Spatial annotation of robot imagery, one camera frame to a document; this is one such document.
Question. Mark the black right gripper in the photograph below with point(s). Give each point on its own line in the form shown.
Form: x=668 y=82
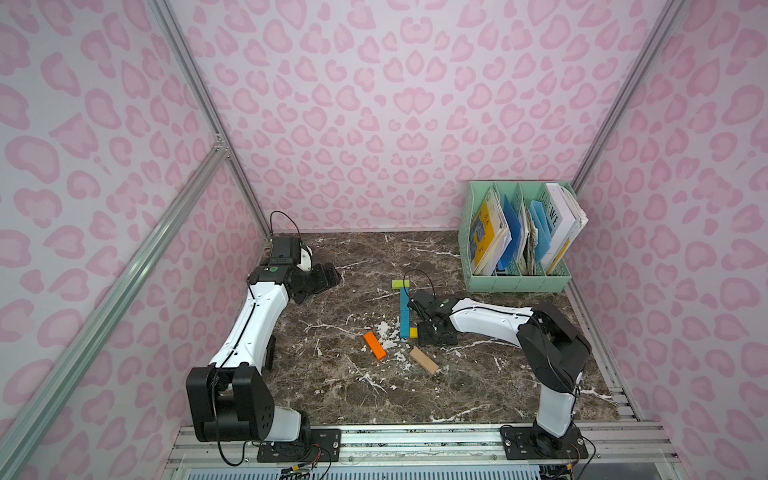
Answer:
x=429 y=321

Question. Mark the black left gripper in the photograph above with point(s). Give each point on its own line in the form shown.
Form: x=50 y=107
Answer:
x=318 y=280

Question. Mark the natural tan wooden block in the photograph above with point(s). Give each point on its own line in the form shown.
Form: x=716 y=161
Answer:
x=424 y=361

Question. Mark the teal wooden block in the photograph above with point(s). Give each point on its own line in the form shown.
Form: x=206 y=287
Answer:
x=404 y=322

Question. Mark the orange wooden block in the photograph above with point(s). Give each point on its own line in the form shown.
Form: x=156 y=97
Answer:
x=375 y=346

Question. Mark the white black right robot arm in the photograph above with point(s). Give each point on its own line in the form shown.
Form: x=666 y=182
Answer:
x=556 y=351

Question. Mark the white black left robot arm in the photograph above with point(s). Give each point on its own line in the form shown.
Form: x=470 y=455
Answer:
x=228 y=398

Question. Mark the yellow cover book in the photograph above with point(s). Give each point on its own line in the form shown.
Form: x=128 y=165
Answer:
x=483 y=233

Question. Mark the mint green file organizer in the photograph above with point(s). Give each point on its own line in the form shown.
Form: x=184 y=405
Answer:
x=513 y=281

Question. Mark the beige paper stack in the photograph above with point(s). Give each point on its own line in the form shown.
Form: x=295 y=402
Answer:
x=529 y=241

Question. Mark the light blue folder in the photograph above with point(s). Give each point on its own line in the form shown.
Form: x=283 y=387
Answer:
x=543 y=235

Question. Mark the white book right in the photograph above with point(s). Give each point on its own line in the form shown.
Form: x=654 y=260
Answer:
x=565 y=219

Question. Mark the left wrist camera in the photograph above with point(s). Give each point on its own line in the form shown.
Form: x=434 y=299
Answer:
x=292 y=251

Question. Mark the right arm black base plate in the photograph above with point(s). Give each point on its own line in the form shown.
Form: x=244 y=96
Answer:
x=533 y=443

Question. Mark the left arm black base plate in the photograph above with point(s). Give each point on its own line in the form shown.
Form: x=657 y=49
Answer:
x=322 y=444

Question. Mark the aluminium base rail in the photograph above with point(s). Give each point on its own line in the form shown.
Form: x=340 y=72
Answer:
x=616 y=450

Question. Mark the aluminium corner frame post left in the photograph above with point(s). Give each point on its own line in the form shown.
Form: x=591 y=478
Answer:
x=174 y=35

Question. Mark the aluminium corner frame post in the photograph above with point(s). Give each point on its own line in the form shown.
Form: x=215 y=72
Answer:
x=174 y=35
x=665 y=26

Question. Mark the aluminium diagonal frame bar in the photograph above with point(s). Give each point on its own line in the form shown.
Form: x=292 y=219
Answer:
x=40 y=412

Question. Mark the aluminium corner frame post right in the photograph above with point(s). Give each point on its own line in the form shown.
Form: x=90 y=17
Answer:
x=665 y=26

